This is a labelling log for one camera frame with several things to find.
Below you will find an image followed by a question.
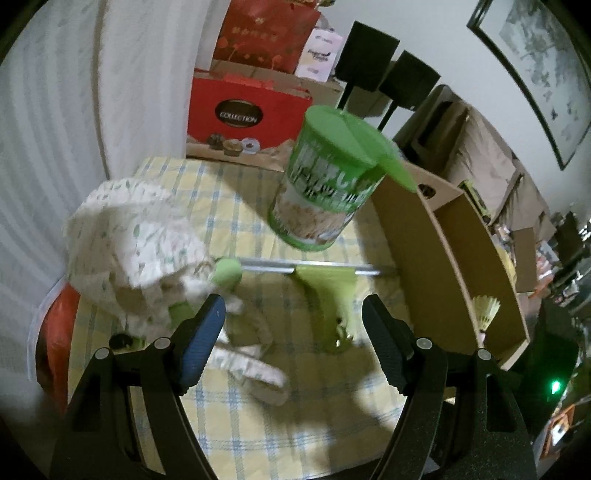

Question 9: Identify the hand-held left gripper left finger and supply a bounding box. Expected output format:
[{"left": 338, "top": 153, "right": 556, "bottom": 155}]
[{"left": 50, "top": 293, "right": 227, "bottom": 480}]

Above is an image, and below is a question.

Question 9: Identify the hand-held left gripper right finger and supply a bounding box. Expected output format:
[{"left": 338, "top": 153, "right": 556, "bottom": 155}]
[{"left": 361, "top": 294, "right": 539, "bottom": 480}]

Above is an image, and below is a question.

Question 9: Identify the green window squeegee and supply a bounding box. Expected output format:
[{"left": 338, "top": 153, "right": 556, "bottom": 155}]
[{"left": 240, "top": 259, "right": 393, "bottom": 354}]

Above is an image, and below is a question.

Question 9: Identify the brown cardboard box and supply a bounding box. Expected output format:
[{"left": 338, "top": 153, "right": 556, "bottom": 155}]
[{"left": 369, "top": 161, "right": 531, "bottom": 372}]

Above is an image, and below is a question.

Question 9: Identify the white floral cloth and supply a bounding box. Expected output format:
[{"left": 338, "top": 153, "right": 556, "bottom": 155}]
[{"left": 62, "top": 178, "right": 291, "bottom": 407}]

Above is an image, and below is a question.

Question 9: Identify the green ball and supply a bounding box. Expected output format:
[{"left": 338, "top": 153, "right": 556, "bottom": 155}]
[{"left": 209, "top": 257, "right": 243, "bottom": 289}]

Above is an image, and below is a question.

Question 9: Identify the yellow checkered tablecloth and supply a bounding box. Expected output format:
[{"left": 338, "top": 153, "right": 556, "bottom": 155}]
[{"left": 67, "top": 156, "right": 416, "bottom": 472}]

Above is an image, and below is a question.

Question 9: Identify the brown cardboard sheet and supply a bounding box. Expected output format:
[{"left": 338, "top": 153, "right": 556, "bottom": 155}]
[{"left": 512, "top": 226, "right": 540, "bottom": 294}]

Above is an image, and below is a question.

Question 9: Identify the orange plastic bag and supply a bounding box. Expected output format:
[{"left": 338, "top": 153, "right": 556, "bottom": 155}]
[{"left": 36, "top": 281, "right": 81, "bottom": 416}]

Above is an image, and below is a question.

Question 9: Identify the brown sofa cushion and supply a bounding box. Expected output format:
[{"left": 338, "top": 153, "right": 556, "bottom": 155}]
[
  {"left": 443, "top": 99, "right": 518, "bottom": 195},
  {"left": 503, "top": 171, "right": 555, "bottom": 232}
]

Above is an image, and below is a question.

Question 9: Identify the green lidded snack canister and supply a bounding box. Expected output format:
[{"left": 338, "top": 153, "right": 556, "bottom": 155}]
[{"left": 268, "top": 105, "right": 416, "bottom": 252}]

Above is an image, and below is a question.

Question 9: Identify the green portable radio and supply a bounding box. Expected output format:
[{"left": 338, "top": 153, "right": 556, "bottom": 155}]
[{"left": 457, "top": 179, "right": 492, "bottom": 222}]

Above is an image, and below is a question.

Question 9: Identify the brown sofa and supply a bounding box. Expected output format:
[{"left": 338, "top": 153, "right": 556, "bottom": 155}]
[{"left": 392, "top": 85, "right": 559, "bottom": 278}]

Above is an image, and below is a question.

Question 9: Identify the red gift box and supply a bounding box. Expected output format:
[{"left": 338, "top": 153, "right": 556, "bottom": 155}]
[{"left": 187, "top": 69, "right": 315, "bottom": 160}]

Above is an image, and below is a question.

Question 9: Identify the black speaker on stand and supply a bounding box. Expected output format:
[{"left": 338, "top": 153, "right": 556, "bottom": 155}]
[
  {"left": 376, "top": 50, "right": 441, "bottom": 131},
  {"left": 334, "top": 21, "right": 402, "bottom": 112}
]

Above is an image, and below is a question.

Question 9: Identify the white curtain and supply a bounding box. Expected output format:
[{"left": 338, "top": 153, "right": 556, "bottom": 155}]
[{"left": 0, "top": 0, "right": 222, "bottom": 416}]

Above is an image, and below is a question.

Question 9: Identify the white pink carton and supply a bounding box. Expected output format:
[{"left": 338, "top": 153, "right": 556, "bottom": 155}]
[{"left": 295, "top": 28, "right": 342, "bottom": 81}]

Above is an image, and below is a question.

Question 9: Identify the red floral gift bag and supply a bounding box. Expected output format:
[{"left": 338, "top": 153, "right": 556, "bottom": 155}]
[{"left": 213, "top": 0, "right": 321, "bottom": 75}]

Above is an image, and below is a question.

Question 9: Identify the framed wall picture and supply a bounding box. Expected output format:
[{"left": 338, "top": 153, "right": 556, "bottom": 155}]
[{"left": 466, "top": 0, "right": 591, "bottom": 171}]

